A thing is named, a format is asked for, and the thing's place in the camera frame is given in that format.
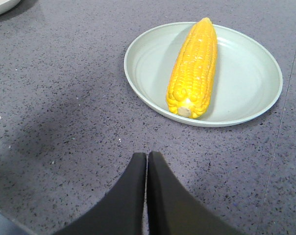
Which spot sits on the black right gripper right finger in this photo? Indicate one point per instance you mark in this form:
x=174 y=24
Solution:
x=172 y=210

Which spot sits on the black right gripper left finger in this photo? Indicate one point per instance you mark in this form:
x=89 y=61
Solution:
x=120 y=211

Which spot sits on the beige round plate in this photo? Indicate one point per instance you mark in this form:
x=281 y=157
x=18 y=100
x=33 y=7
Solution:
x=6 y=5

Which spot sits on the light green round plate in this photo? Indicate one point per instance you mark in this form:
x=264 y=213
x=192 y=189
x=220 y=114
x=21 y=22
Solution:
x=248 y=80

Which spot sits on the yellow corn cob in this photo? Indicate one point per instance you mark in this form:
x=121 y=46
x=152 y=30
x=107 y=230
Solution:
x=190 y=86

